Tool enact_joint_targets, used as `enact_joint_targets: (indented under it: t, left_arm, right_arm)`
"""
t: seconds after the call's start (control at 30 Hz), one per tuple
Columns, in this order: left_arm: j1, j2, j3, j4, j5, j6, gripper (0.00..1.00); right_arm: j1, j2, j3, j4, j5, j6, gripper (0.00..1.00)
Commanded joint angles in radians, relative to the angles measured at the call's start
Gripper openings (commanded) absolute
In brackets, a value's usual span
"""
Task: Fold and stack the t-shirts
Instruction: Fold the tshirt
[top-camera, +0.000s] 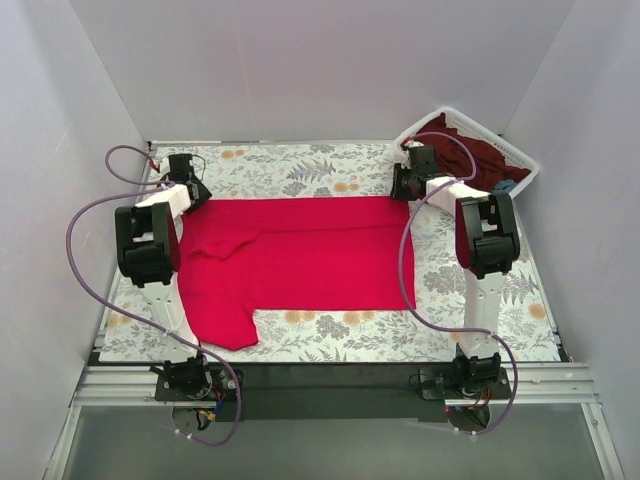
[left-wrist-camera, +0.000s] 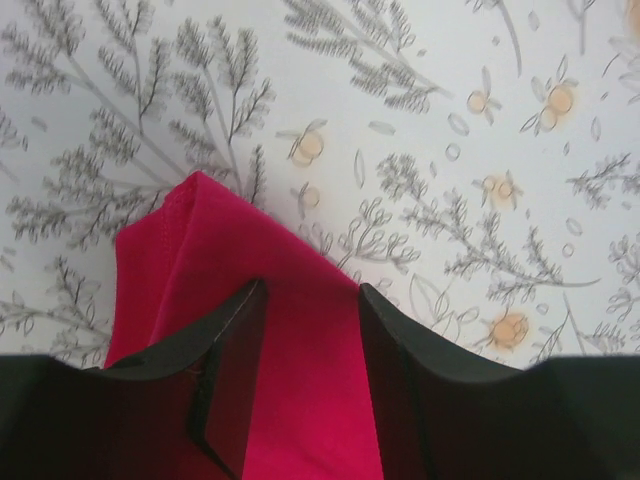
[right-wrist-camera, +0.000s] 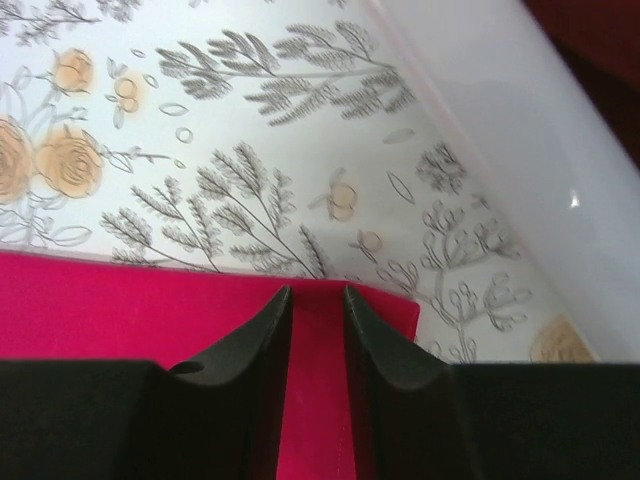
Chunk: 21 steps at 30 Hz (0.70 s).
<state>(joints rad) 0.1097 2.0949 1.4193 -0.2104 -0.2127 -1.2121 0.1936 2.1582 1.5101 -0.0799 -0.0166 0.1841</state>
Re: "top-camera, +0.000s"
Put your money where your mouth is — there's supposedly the aluminium frame rail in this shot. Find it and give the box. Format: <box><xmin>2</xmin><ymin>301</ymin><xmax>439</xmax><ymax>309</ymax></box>
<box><xmin>46</xmin><ymin>363</ymin><xmax>623</xmax><ymax>479</ymax></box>

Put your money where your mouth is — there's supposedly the white plastic laundry basket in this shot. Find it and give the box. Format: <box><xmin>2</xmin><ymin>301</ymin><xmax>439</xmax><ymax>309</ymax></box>
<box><xmin>394</xmin><ymin>107</ymin><xmax>539</xmax><ymax>197</ymax></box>

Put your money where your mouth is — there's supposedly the bright red t shirt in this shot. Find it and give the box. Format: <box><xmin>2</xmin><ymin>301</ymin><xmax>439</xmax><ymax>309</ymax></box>
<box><xmin>177</xmin><ymin>196</ymin><xmax>416</xmax><ymax>351</ymax></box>

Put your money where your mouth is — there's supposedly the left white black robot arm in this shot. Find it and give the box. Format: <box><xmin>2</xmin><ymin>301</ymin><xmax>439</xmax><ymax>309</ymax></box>
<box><xmin>115</xmin><ymin>153</ymin><xmax>213</xmax><ymax>400</ymax></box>

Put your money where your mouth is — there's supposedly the blue grey cloth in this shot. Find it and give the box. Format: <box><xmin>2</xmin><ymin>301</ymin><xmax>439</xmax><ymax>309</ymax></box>
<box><xmin>491</xmin><ymin>179</ymin><xmax>517</xmax><ymax>195</ymax></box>

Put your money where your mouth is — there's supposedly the dark maroon t shirt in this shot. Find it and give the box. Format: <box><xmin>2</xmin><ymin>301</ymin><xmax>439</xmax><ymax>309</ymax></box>
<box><xmin>417</xmin><ymin>113</ymin><xmax>531</xmax><ymax>192</ymax></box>

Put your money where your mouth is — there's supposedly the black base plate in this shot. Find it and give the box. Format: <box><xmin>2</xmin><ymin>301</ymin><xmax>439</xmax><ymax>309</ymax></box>
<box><xmin>149</xmin><ymin>358</ymin><xmax>512</xmax><ymax>423</ymax></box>

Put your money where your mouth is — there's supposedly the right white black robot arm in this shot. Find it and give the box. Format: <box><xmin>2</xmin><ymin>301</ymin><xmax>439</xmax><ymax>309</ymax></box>
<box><xmin>391</xmin><ymin>141</ymin><xmax>520</xmax><ymax>398</ymax></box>

